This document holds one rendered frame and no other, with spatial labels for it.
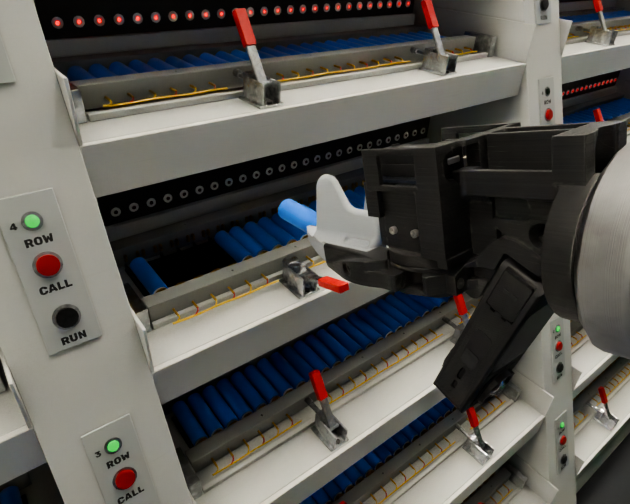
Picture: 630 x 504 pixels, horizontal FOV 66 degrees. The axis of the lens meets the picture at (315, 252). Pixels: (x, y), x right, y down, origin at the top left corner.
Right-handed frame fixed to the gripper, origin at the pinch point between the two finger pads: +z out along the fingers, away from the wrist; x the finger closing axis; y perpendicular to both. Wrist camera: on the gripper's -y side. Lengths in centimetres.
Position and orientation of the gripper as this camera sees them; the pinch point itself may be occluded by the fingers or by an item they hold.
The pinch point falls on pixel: (332, 236)
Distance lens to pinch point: 37.3
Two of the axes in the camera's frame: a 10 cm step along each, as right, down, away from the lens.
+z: -5.9, -1.5, 7.9
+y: -1.7, -9.4, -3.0
